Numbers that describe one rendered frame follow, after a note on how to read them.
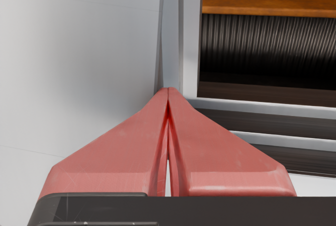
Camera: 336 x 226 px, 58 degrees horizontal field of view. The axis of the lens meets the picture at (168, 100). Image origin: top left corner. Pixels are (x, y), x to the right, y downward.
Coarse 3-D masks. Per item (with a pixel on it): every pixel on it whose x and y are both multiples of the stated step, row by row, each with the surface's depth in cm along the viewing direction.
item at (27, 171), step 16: (0, 160) 16; (16, 160) 16; (32, 160) 16; (48, 160) 16; (0, 176) 17; (16, 176) 17; (32, 176) 17; (0, 192) 18; (16, 192) 18; (32, 192) 17; (16, 208) 19; (32, 208) 18
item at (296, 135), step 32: (192, 0) 13; (192, 32) 14; (160, 64) 13; (192, 64) 15; (192, 96) 16; (224, 96) 16; (256, 96) 16; (288, 96) 16; (320, 96) 15; (256, 128) 15; (288, 128) 15; (320, 128) 15; (288, 160) 14; (320, 160) 14
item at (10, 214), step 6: (0, 210) 19; (6, 210) 19; (0, 216) 20; (6, 216) 20; (12, 216) 19; (18, 216) 19; (24, 216) 19; (0, 222) 20; (6, 222) 20; (12, 222) 20; (18, 222) 20; (24, 222) 20
